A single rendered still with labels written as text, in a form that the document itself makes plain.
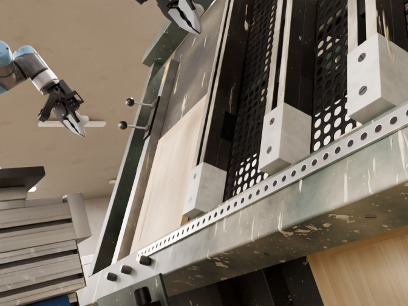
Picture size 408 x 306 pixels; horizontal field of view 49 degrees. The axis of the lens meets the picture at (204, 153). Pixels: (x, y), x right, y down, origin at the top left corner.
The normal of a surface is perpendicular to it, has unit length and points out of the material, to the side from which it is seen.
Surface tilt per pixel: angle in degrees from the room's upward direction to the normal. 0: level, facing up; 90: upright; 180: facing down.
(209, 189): 90
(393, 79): 90
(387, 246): 90
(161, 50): 150
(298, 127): 90
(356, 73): 60
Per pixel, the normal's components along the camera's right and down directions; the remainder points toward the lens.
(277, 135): -0.85, -0.38
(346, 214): -0.16, 0.84
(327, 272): -0.82, 0.10
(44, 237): 0.62, -0.39
